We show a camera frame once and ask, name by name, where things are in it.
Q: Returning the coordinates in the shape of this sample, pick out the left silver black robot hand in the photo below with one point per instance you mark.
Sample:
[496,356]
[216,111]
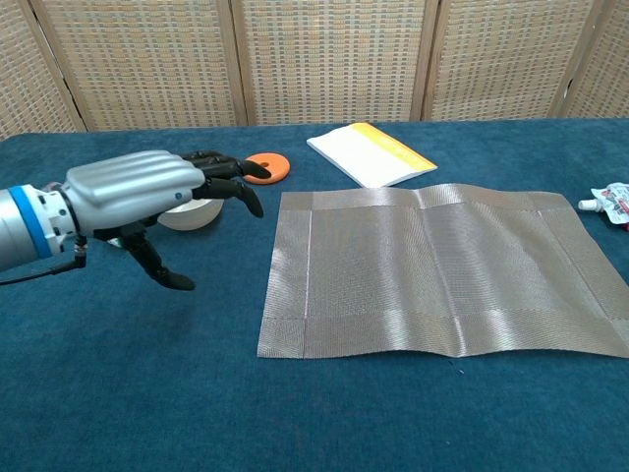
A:
[128,187]

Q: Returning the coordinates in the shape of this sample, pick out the white bowl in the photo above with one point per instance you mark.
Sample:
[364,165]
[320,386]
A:
[196,216]

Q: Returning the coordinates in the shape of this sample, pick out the brown woven placemat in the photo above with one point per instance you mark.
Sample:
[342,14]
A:
[417,270]

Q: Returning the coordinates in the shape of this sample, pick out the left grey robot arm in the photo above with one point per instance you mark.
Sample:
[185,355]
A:
[19,226]

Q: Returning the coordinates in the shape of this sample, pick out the woven bamboo screen panel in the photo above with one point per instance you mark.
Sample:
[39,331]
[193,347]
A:
[609,64]
[24,74]
[506,59]
[147,64]
[334,59]

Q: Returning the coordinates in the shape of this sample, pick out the orange disc with hole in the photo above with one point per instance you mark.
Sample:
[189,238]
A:
[279,169]

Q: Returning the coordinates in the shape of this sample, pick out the blue felt table cover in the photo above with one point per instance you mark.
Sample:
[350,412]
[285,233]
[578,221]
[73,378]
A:
[123,369]

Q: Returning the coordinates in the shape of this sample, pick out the white notebook with yellow spine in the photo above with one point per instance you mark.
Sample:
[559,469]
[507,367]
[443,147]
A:
[363,152]

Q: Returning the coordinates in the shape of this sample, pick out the white snack pouch with spout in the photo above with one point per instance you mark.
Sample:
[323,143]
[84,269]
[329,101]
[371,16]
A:
[614,201]

